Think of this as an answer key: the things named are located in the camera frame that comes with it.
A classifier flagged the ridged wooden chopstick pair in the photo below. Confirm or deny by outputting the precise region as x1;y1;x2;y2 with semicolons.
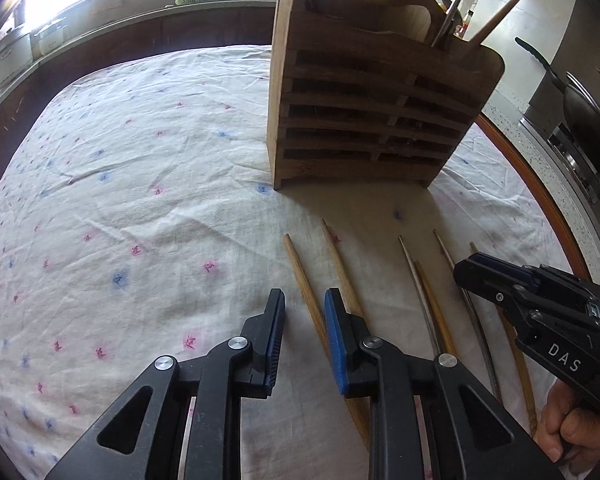
283;234;370;450
321;219;365;318

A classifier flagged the long metal spoon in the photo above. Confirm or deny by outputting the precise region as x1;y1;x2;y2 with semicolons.
440;0;463;27

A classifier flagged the right human hand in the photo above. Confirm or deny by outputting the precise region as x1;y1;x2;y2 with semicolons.
534;379;600;476

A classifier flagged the gas stove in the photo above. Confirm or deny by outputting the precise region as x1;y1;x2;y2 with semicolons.
520;116;600;241

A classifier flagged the white floral tablecloth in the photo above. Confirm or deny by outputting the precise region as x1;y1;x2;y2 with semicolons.
0;46;568;479

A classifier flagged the wooden utensil holder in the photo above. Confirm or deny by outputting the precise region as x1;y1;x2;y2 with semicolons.
266;0;505;188

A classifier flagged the white tall cooker pot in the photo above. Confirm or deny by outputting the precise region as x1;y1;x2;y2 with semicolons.
0;25;33;87

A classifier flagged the small white slow cooker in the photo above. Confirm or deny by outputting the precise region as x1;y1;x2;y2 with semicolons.
32;18;71;58

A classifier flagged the black wok with handle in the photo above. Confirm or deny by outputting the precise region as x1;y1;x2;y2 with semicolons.
515;37;600;174

